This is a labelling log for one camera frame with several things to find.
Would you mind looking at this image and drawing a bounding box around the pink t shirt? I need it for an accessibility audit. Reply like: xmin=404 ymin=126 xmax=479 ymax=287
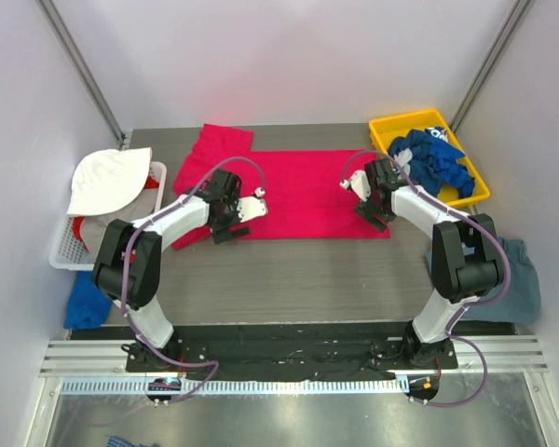
xmin=172 ymin=124 xmax=390 ymax=239

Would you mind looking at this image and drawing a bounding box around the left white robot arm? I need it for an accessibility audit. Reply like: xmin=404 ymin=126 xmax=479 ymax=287
xmin=92 ymin=169 xmax=250 ymax=372

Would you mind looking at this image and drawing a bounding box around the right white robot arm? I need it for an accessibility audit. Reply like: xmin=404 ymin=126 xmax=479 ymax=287
xmin=341 ymin=158 xmax=511 ymax=368

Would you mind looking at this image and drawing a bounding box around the yellow plastic tray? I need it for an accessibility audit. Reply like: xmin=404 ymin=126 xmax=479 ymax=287
xmin=369 ymin=109 xmax=490 ymax=209

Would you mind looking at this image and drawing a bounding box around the blue t shirt in tray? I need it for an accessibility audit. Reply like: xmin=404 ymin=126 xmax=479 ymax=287
xmin=388 ymin=127 xmax=476 ymax=198

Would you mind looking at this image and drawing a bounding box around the white t shirt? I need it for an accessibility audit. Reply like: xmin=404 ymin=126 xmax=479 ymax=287
xmin=66 ymin=147 xmax=152 ymax=217

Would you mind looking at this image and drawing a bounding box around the grey t shirt in basket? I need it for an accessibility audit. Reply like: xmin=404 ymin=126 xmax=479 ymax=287
xmin=80 ymin=189 xmax=157 ymax=264

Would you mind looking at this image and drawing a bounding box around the blue cloth at left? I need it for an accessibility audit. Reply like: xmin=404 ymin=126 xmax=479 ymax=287
xmin=63 ymin=271 xmax=113 ymax=331

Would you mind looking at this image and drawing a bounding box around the white plastic basket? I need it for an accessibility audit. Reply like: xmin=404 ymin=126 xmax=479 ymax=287
xmin=48 ymin=161 xmax=168 ymax=271

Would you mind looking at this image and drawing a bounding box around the grey-blue t shirt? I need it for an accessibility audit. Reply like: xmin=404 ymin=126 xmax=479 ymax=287
xmin=423 ymin=235 xmax=541 ymax=326

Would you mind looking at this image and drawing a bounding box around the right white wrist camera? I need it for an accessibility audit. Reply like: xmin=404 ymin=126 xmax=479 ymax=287
xmin=340 ymin=169 xmax=371 ymax=202

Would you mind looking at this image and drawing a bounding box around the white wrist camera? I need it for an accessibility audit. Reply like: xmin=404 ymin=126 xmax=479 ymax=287
xmin=340 ymin=169 xmax=371 ymax=202
xmin=237 ymin=187 xmax=268 ymax=223

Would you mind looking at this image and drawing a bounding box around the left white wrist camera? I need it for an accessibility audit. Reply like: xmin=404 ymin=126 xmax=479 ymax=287
xmin=237 ymin=187 xmax=268 ymax=223

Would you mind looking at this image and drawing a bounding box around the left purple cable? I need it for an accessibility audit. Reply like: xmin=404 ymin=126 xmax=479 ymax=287
xmin=120 ymin=156 xmax=267 ymax=404

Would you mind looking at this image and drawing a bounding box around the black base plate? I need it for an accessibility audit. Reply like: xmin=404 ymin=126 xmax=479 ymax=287
xmin=121 ymin=322 xmax=458 ymax=382

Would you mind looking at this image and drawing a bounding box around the white slotted cable duct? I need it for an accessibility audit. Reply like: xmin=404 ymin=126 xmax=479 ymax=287
xmin=60 ymin=376 xmax=409 ymax=397

